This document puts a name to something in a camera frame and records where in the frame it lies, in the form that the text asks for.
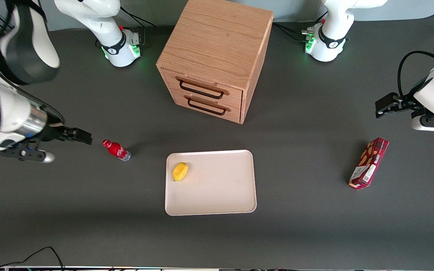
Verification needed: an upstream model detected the black base cable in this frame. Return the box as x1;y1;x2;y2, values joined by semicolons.
273;11;328;43
120;6;157;47

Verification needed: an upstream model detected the wooden drawer front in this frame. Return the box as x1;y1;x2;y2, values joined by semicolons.
169;88;242;123
162;68;243;108

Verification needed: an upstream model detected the wooden drawer cabinet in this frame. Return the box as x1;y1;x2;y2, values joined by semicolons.
156;0;274;125

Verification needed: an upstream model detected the beige plastic tray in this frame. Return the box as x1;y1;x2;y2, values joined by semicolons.
165;150;257;216

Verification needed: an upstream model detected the black left base cable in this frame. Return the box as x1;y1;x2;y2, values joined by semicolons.
273;11;328;43

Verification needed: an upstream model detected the red snack box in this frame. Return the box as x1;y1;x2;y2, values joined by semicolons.
348;137;390;190

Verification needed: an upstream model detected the black cable on table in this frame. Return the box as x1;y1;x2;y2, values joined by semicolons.
0;246;65;271

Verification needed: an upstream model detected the yellow lemon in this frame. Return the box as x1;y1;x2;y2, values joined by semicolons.
173;162;189;182

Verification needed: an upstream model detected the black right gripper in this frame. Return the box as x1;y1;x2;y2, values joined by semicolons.
41;122;93;146

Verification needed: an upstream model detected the black drawer handle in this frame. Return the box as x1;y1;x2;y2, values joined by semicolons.
184;96;231;116
176;76;230;100

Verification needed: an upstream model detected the black right base cable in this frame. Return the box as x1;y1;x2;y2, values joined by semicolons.
120;6;157;47

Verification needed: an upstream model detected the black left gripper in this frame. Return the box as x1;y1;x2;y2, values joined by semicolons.
375;92;425;119

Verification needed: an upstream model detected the red coke bottle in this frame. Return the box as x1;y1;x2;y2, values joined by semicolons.
102;139;131;162

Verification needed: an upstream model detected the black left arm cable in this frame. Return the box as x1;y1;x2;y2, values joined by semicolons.
397;50;434;99

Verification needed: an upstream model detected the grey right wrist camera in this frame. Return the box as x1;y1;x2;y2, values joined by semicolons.
0;148;56;164

